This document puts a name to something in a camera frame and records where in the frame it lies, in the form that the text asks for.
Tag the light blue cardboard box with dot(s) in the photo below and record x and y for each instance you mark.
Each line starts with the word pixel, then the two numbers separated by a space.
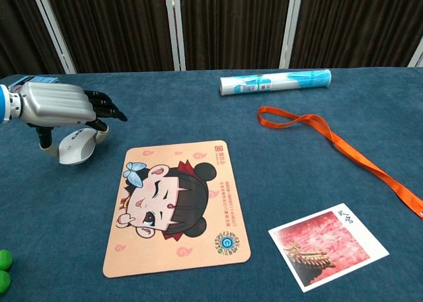
pixel 33 79

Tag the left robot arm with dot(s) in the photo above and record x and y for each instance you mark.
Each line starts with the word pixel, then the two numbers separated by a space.
pixel 2 103

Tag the white bordered postcard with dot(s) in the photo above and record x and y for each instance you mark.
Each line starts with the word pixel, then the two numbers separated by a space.
pixel 327 246

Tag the dark folding partition screen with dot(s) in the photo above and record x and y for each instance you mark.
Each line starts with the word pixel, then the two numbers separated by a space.
pixel 228 24

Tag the white computer mouse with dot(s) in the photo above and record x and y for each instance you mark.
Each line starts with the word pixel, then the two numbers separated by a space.
pixel 76 148

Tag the blue felt table mat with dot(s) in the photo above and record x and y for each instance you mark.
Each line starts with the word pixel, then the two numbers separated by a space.
pixel 297 156

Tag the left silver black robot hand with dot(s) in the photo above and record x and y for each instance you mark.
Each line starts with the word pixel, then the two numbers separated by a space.
pixel 54 102

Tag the cartoon girl mouse pad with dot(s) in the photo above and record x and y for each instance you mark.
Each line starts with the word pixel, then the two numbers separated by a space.
pixel 178 209

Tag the white toothpaste tube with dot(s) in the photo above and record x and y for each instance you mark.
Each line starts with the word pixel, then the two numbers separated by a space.
pixel 274 81

